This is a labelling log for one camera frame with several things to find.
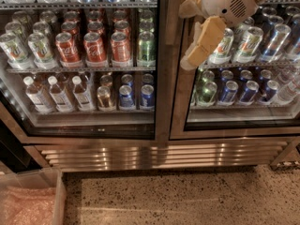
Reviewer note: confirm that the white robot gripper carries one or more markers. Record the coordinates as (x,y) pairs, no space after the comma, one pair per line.
(225,4)

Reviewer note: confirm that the glass fridge door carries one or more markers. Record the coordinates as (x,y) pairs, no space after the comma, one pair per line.
(78,71)
(191,121)

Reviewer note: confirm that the right door left 7up can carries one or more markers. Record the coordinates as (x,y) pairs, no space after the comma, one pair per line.
(222,53)

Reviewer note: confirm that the door 7up can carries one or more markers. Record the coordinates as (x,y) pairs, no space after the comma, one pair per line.
(247,47)
(222,53)

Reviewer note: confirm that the right door green can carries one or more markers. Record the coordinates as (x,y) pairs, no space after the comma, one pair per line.
(206,94)

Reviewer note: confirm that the right door blue can left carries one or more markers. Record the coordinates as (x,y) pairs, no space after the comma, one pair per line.
(228,93)

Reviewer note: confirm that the right door silver blue can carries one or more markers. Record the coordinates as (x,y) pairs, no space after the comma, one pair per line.
(271,51)

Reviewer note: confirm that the right door blue can middle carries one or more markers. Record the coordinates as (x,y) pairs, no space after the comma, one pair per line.
(248,93)

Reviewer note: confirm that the right door water bottle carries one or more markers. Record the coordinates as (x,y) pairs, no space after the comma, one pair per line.
(288,92)

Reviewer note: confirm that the steel fridge vent grille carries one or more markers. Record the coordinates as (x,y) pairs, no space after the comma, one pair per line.
(245,151)

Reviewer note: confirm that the front green soda can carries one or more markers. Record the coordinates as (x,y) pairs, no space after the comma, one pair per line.
(146,50)

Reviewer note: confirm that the front middle red cola can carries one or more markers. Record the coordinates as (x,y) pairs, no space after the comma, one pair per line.
(96,56)

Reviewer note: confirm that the red cola can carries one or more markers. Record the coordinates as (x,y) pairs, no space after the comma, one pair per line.
(70,57)
(96,56)

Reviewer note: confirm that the gold drink can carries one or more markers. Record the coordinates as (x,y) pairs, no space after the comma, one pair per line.
(106,101)

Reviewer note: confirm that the front left red cola can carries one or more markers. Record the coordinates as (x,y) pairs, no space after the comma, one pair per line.
(70,57)

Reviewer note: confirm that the middle water bottle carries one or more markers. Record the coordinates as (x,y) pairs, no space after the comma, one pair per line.
(61,96)

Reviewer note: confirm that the left water bottle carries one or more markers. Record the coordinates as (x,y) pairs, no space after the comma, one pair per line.
(38,94)

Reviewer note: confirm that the front left 7up can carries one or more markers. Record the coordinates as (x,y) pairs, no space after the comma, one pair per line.
(18,55)

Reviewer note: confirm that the clear plastic bin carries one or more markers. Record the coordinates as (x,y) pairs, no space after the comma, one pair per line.
(44,178)

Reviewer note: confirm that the pink bubble wrap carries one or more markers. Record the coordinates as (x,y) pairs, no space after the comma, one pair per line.
(27,206)

